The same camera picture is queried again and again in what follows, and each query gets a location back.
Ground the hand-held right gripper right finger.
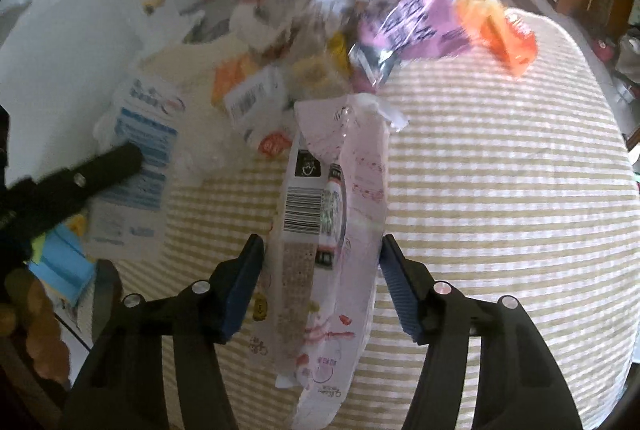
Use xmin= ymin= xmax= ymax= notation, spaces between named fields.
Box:
xmin=379 ymin=234 xmax=583 ymax=430

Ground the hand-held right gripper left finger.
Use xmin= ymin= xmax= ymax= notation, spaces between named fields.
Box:
xmin=60 ymin=234 xmax=266 ymax=430

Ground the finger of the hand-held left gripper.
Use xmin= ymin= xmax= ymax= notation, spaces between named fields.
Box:
xmin=10 ymin=144 xmax=143 ymax=241

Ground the white blue printed bag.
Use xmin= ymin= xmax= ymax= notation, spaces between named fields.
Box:
xmin=82 ymin=74 xmax=188 ymax=255

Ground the long white pink package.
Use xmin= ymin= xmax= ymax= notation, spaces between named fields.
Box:
xmin=272 ymin=92 xmax=408 ymax=430

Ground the person's left hand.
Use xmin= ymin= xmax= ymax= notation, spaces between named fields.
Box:
xmin=0 ymin=267 xmax=71 ymax=386

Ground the light blue box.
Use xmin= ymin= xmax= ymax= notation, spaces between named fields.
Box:
xmin=27 ymin=225 xmax=96 ymax=301

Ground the beige checkered blanket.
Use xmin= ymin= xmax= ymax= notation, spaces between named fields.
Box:
xmin=115 ymin=7 xmax=640 ymax=430

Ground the white cabinet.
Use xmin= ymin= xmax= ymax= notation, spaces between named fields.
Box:
xmin=0 ymin=0 xmax=146 ymax=111

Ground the small orange wrapper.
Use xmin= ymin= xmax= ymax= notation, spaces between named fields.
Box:
xmin=212 ymin=57 xmax=261 ymax=108

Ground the white barcode wrapper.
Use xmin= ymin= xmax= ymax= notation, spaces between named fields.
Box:
xmin=222 ymin=64 xmax=288 ymax=143

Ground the pile of paper scraps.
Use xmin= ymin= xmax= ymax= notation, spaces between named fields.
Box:
xmin=230 ymin=0 xmax=361 ymax=100

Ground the purple snack bag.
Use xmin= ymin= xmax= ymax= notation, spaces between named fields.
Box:
xmin=347 ymin=0 xmax=473 ymax=93

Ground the orange snack bag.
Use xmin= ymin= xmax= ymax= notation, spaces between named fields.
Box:
xmin=452 ymin=0 xmax=538 ymax=78

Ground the red plastic container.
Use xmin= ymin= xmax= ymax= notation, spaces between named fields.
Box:
xmin=592 ymin=37 xmax=618 ymax=65

